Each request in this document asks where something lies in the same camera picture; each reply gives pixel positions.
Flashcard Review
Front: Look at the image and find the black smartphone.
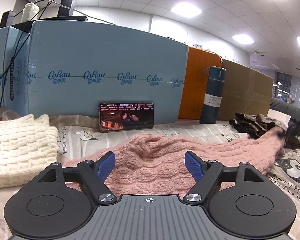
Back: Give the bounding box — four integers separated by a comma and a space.
99, 102, 155, 133

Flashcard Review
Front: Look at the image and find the black power adapter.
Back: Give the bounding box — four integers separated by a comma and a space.
57, 0, 75, 17
0, 11, 15, 28

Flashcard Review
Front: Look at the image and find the black leather sofa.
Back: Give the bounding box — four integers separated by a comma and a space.
269, 97, 300, 130

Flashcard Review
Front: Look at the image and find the pink knit sweater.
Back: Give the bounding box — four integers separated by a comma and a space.
62, 127, 287, 195

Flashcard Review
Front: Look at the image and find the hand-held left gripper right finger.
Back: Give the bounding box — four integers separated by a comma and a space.
182, 151, 265, 204

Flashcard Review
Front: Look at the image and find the brown leather jacket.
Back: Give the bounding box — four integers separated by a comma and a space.
229, 112, 300, 149

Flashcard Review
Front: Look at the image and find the orange cardboard box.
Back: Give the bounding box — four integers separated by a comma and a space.
177, 46, 223, 120

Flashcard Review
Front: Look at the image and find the black flat power strip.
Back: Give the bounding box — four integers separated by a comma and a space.
11, 16, 88, 33

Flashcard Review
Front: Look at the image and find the light blue cardboard box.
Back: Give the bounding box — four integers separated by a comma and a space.
0, 20, 189, 125

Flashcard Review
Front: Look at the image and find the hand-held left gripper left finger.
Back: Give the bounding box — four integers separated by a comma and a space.
37, 152, 118, 205

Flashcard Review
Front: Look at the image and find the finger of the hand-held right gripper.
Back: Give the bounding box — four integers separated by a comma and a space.
277, 126, 298, 144

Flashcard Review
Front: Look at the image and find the white ribbed object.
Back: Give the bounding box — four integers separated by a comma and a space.
21, 2, 38, 22

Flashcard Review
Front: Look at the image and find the dark blue vacuum bottle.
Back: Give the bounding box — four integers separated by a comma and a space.
199, 66, 227, 125

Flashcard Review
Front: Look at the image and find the brown cardboard box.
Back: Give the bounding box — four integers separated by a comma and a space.
216, 59, 274, 121

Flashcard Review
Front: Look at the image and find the white knit sweater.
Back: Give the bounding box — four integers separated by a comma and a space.
0, 114, 58, 190

